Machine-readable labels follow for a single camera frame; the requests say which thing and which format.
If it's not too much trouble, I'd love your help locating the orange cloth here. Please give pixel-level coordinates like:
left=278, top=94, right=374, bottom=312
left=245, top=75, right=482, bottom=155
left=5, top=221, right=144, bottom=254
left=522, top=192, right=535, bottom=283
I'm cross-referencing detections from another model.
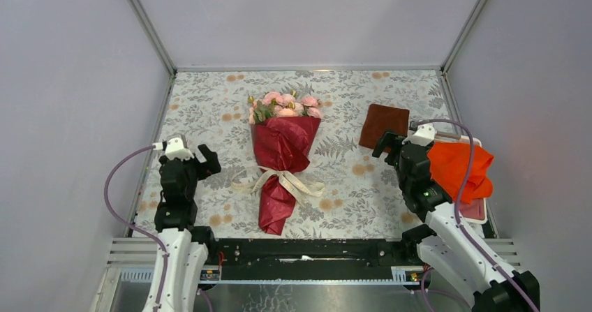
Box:
left=427, top=142, right=494, bottom=205

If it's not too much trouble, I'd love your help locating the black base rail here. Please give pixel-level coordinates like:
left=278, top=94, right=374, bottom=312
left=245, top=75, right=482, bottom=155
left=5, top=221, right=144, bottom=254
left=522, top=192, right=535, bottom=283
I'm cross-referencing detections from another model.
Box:
left=198, top=239, right=428, bottom=284

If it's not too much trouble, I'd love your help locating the cream printed ribbon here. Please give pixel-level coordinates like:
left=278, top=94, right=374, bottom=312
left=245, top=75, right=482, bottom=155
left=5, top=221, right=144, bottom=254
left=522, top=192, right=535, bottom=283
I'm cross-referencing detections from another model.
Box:
left=230, top=165, right=325, bottom=204

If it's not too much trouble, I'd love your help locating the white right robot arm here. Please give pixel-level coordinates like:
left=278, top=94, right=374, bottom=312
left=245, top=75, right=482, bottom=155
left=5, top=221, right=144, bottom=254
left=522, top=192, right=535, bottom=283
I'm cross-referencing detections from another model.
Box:
left=373, top=131, right=541, bottom=311

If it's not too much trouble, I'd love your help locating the aluminium frame post right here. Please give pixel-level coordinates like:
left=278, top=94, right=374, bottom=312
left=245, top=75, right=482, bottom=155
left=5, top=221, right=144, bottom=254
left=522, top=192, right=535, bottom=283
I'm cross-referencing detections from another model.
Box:
left=441, top=0, right=488, bottom=76

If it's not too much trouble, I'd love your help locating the peach rose stem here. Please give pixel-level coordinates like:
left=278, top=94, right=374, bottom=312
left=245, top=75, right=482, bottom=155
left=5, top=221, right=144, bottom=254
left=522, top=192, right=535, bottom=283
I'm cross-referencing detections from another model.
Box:
left=247, top=91, right=282, bottom=125

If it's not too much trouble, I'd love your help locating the aluminium frame post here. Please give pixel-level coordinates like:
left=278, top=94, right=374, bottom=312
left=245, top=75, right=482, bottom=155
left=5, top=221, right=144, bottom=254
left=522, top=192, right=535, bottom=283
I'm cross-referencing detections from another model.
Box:
left=127, top=0, right=177, bottom=77
left=441, top=0, right=488, bottom=76

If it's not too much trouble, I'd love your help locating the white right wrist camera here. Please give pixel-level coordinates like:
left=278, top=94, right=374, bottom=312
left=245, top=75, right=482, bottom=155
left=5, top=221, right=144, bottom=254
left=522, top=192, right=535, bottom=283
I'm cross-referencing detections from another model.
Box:
left=402, top=123, right=436, bottom=147

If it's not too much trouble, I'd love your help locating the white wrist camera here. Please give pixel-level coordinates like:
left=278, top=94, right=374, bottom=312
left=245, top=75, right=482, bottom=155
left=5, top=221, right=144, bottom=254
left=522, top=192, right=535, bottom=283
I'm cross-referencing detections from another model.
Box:
left=161, top=134, right=194, bottom=161
left=402, top=123, right=436, bottom=147

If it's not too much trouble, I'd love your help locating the pink cloth in basket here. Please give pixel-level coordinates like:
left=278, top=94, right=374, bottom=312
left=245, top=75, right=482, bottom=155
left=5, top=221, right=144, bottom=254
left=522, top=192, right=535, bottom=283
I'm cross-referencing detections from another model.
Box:
left=459, top=198, right=487, bottom=223

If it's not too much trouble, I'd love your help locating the white plastic basket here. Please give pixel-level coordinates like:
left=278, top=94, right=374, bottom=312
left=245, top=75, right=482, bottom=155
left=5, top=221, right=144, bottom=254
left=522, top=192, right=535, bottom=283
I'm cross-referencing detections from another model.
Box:
left=407, top=124, right=494, bottom=224

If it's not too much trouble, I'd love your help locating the floral patterned table mat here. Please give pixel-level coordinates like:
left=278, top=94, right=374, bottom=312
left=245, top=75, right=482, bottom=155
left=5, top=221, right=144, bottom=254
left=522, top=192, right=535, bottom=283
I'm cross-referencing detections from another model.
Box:
left=160, top=70, right=452, bottom=239

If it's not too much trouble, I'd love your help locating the aluminium frame post left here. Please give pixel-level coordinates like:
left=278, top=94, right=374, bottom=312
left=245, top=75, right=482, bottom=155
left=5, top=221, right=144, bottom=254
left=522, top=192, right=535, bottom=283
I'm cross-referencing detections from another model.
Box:
left=127, top=0, right=177, bottom=77

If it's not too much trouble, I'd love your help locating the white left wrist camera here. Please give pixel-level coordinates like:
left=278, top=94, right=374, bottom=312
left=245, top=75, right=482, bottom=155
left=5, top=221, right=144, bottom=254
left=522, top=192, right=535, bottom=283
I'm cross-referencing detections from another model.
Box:
left=161, top=134, right=194, bottom=161

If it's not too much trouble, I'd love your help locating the brown folded cloth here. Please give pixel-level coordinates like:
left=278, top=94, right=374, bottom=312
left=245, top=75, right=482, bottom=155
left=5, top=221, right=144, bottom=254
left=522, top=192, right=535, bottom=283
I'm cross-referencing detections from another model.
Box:
left=358, top=103, right=410, bottom=149

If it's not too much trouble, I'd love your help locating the dark maroon wrapping paper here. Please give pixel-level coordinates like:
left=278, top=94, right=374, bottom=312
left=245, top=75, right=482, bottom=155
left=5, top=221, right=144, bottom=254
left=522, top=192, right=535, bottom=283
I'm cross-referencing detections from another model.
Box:
left=252, top=117, right=320, bottom=235

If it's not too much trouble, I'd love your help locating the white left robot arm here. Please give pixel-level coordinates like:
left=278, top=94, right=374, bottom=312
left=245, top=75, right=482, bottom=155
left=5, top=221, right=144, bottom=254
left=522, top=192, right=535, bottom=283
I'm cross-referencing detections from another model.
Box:
left=143, top=136, right=221, bottom=311

